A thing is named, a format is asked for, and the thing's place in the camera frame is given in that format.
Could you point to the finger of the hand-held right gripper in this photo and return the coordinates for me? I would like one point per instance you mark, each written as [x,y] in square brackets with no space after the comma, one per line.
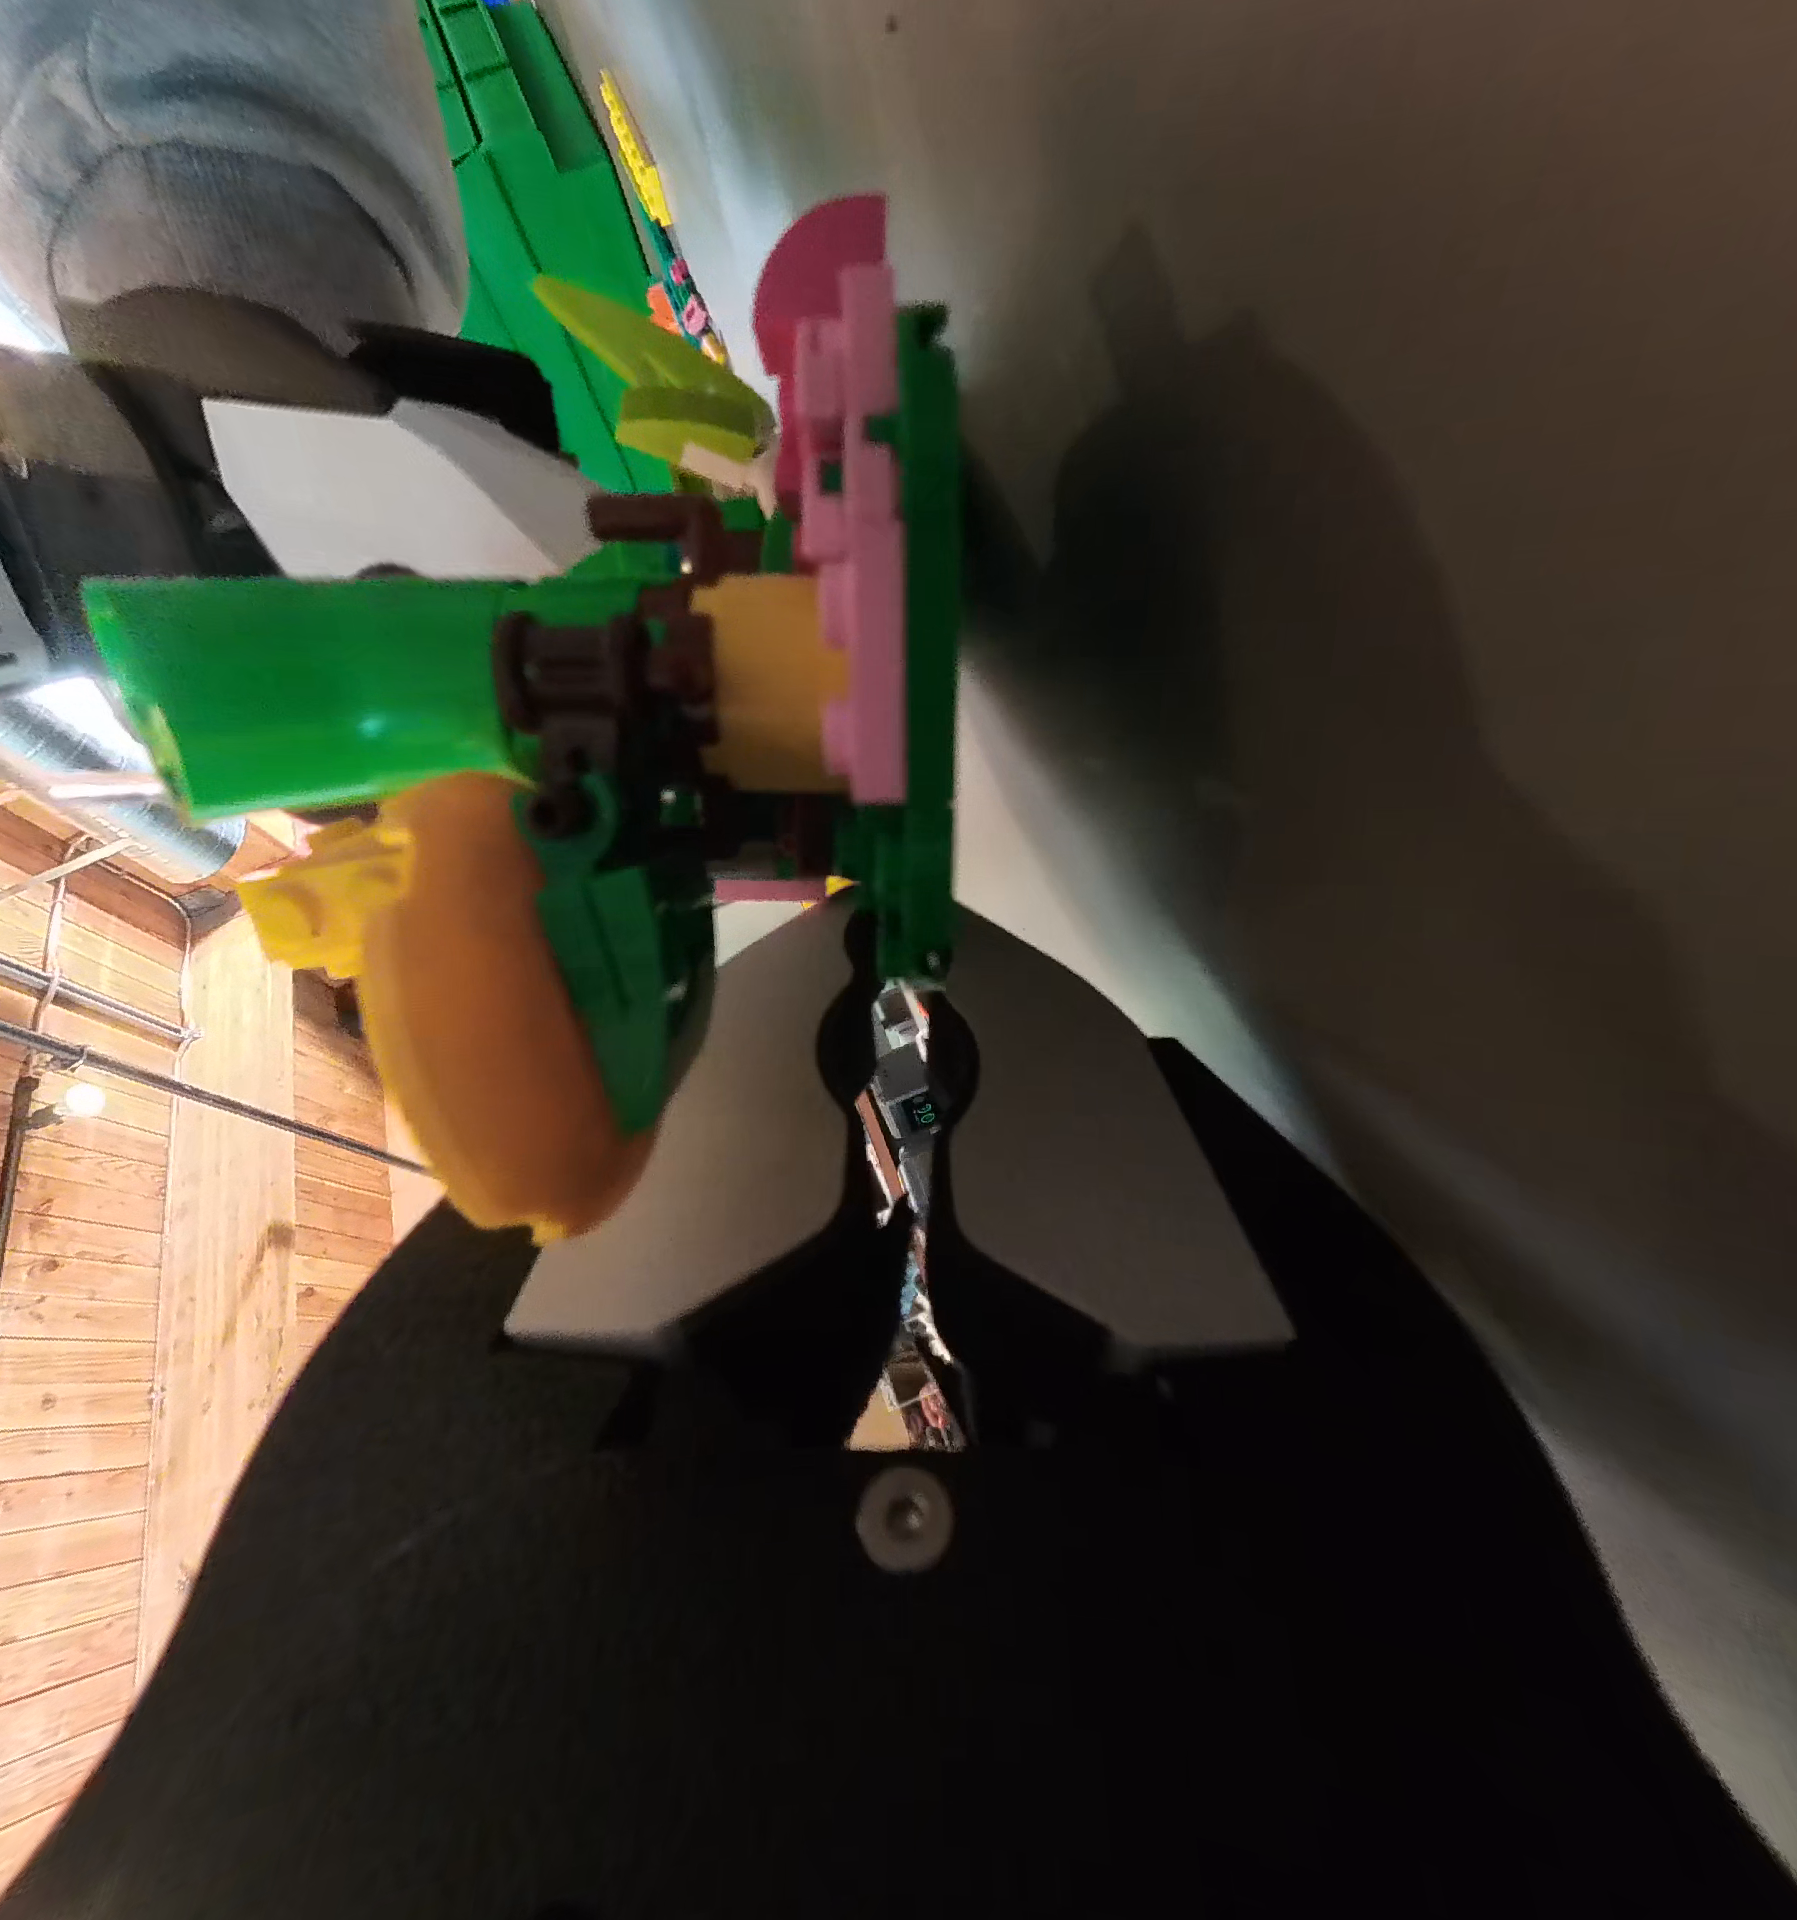
[387,494]

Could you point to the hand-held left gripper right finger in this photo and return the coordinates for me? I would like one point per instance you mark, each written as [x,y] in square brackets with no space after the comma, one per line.
[1094,1169]

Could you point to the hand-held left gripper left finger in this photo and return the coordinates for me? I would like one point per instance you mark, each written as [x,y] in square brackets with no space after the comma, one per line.
[757,1140]

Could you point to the lego flower model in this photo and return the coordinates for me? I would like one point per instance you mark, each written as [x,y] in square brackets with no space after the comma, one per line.
[747,659]

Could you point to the person's right forearm grey sleeve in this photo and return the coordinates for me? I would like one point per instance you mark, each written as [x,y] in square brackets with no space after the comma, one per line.
[194,149]

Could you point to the green lego plate structure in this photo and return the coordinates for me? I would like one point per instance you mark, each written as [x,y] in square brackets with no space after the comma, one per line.
[539,195]

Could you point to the cluster of small colourful lego pieces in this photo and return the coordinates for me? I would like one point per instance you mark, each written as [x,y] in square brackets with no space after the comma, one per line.
[693,307]

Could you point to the yellow lego piece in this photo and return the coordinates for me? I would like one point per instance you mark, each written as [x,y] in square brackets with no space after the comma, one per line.
[636,144]

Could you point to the short thin metal rod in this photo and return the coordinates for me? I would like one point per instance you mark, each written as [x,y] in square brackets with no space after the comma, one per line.
[73,990]

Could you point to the long thin metal rod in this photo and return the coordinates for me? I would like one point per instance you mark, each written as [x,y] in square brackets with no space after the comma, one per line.
[178,1091]

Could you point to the round light bulb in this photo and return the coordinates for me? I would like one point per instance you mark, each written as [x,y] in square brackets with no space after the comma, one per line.
[87,1100]

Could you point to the silver ventilation duct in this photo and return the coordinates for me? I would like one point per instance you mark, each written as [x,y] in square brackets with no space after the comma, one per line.
[73,764]

